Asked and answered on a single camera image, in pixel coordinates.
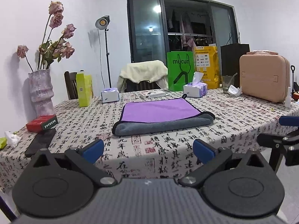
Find pink ceramic vase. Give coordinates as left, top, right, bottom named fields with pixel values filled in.
left=28, top=69, right=55, bottom=117

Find purple tissue pack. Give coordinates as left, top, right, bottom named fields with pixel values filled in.
left=101, top=88, right=120, bottom=103
left=183, top=72, right=208, bottom=98

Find studio light on stand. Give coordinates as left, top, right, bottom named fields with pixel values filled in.
left=95, top=15, right=113, bottom=89

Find crumpled white paper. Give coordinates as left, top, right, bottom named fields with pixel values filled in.
left=228, top=85, right=242, bottom=97

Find white tissue wad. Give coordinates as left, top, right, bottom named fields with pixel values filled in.
left=4, top=131, right=21, bottom=148

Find dried pink roses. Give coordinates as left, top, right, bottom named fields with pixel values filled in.
left=16, top=0, right=77, bottom=72

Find yellow-green paper box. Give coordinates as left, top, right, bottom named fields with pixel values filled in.
left=76, top=71, right=93, bottom=107

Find white small bottle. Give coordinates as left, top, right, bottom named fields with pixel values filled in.
left=284, top=86, right=292, bottom=108

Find dark framed window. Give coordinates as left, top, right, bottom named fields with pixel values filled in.
left=127, top=0, right=240, bottom=63

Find white flat product box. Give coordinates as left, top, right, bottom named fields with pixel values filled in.
left=139, top=90, right=167, bottom=99

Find cream cloth on chair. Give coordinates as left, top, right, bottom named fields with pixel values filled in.
left=117, top=60, right=168, bottom=93

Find black paper bag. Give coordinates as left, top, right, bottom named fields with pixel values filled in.
left=221, top=43, right=250, bottom=88

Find clear drinking glass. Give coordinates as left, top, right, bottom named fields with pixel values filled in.
left=221, top=73, right=238, bottom=94

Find left purple tissue pack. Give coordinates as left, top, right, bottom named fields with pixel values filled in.
left=101, top=88, right=120, bottom=103

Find chair with cream cloth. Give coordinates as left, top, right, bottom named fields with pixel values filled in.
left=125, top=79, right=160, bottom=93

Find right purple tissue pack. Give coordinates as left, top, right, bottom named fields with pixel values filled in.
left=183, top=72, right=208, bottom=98

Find yellow printed bag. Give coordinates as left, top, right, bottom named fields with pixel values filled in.
left=193, top=46, right=220, bottom=90

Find dark wooden chair left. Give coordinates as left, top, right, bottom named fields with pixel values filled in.
left=64, top=71, right=78, bottom=100

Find pink hard case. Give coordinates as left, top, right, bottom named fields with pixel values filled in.
left=239, top=51, right=291, bottom=103

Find black smartphone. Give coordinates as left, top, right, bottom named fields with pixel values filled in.
left=24, top=128, right=56, bottom=157

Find red and black box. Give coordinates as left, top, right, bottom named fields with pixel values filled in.
left=26, top=115, right=58, bottom=133

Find green mucun paper bag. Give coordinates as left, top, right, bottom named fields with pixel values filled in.
left=167, top=51, right=195, bottom=91

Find purple and grey towel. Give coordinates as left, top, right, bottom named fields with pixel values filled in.
left=112, top=94, right=215, bottom=136

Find calligraphy print tablecloth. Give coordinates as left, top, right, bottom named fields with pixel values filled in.
left=0, top=87, right=299, bottom=193

